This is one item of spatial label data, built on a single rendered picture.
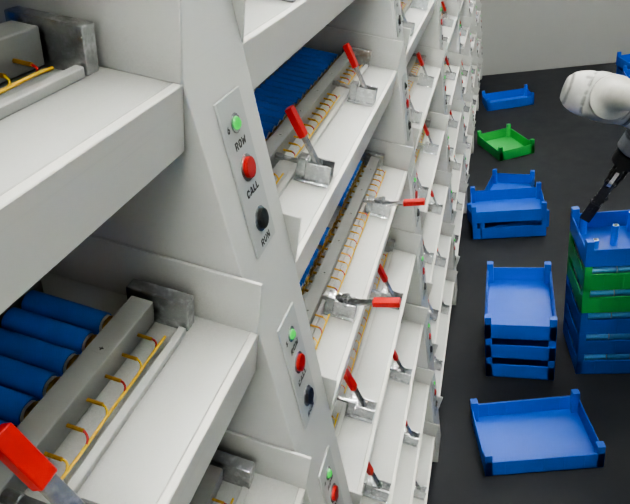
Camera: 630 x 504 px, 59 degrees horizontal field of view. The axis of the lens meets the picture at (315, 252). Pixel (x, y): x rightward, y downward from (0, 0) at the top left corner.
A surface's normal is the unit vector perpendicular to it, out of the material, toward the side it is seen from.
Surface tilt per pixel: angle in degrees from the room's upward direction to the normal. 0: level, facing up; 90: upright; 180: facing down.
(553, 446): 0
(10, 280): 108
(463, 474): 0
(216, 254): 90
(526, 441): 0
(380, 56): 90
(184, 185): 90
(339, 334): 18
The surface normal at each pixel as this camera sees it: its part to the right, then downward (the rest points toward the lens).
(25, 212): 0.95, 0.26
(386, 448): 0.12, -0.80
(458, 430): -0.18, -0.83
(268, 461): -0.27, 0.55
